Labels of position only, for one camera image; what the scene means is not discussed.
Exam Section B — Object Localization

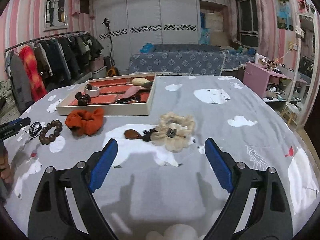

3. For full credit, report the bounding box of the black leather cord bracelet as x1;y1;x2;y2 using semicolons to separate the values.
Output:
24;121;43;140

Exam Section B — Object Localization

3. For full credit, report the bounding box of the brown oval hair clip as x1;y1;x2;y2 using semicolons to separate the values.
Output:
124;128;156;142

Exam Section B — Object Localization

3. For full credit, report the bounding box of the brown wooden bead bracelet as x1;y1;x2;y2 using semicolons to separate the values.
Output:
38;119;64;145

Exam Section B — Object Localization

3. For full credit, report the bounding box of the orange fabric scrunchie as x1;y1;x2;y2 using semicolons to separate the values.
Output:
65;108;104;137

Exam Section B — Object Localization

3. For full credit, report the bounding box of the cream satin scrunchie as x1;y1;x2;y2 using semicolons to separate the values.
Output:
150;112;195;153

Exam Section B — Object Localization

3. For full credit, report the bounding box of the rainbow beaded hair clip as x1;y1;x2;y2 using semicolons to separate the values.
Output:
114;96;140;104

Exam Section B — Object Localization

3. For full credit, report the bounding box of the white bangle bracelet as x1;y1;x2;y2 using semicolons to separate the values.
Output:
84;83;101;98

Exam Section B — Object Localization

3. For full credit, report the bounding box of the beige tray with red lining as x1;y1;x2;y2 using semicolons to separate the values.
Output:
56;73;157;116

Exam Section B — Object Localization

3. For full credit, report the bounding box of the pink knitted headband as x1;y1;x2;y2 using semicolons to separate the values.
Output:
118;86;150;99

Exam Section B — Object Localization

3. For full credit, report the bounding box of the plush pineapple hair accessory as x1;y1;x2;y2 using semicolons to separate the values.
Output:
131;77;153;89

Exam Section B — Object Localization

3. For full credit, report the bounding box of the black claw hair clip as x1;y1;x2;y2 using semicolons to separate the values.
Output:
75;92;91;106

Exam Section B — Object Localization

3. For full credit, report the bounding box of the person's left hand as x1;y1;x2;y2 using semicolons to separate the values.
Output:
0;141;13;184

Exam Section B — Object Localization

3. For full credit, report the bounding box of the grey quilted coat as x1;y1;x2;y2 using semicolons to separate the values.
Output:
10;53;34;113

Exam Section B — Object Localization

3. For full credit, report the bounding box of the grey polar bear bedsheet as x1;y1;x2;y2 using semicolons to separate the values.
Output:
5;76;319;239

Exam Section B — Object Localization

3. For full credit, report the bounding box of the metal clothes rack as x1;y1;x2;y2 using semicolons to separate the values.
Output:
3;30;86;79

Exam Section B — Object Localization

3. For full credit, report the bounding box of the orange red coat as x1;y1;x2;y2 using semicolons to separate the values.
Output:
19;46;47;102

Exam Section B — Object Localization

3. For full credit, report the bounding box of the white storage box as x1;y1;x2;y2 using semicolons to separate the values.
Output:
92;66;107;79

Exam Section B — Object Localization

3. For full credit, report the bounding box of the garment steamer on stand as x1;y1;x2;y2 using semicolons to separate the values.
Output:
102;18;119;77

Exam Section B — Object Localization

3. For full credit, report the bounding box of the small wooden stool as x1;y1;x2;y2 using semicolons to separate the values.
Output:
281;102;300;126

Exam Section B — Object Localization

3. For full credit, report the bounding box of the pink side cabinet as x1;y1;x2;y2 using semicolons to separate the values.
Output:
243;62;295;102

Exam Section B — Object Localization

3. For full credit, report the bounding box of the bed with blue cover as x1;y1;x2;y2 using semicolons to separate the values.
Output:
128;43;255;76

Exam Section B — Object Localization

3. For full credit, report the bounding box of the framed wedding photo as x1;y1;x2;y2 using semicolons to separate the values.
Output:
44;0;68;31

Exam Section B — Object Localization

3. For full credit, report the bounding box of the white sliding wardrobe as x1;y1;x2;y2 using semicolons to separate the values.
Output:
93;0;228;74

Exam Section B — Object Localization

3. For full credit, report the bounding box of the couple photo poster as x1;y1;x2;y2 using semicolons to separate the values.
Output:
274;0;293;31

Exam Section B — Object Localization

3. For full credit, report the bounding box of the pink curtain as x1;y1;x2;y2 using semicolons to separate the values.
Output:
256;0;276;59

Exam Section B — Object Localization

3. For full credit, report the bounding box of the window with dark frame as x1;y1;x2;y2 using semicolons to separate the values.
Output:
236;0;259;48

